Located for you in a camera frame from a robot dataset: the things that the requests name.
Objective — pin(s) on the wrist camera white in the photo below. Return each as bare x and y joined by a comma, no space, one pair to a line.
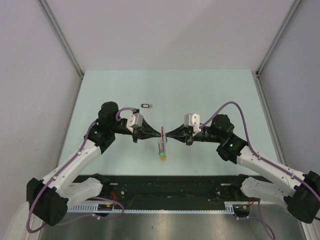
192,120
134,121

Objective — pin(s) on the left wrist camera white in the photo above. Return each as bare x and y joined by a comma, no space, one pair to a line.
134,121

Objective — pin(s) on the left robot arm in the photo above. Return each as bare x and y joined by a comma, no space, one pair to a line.
52,196

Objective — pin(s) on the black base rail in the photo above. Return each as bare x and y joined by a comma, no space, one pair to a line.
172,193

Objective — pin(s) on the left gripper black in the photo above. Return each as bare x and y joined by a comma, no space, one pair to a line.
146,131

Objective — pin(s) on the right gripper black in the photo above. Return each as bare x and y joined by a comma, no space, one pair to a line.
183,134

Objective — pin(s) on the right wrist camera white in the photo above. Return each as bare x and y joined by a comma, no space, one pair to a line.
192,120

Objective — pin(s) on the metal keyring holder red handle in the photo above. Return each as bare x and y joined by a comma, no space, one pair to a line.
162,141

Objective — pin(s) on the black key tag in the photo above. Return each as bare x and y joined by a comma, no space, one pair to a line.
146,106

